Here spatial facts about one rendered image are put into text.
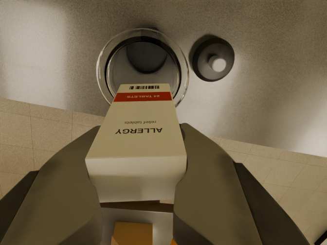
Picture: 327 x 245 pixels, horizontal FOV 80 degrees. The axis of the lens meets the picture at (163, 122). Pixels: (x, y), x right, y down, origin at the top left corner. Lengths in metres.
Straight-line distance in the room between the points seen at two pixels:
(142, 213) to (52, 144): 1.27
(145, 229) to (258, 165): 1.51
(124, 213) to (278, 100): 0.58
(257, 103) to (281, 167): 1.70
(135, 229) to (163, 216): 0.10
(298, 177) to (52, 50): 2.31
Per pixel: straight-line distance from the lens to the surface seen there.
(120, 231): 0.76
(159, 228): 0.82
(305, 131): 0.68
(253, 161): 2.04
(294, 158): 2.23
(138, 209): 0.74
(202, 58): 0.43
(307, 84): 0.61
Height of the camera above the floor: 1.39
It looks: 62 degrees down
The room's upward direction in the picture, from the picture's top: 173 degrees clockwise
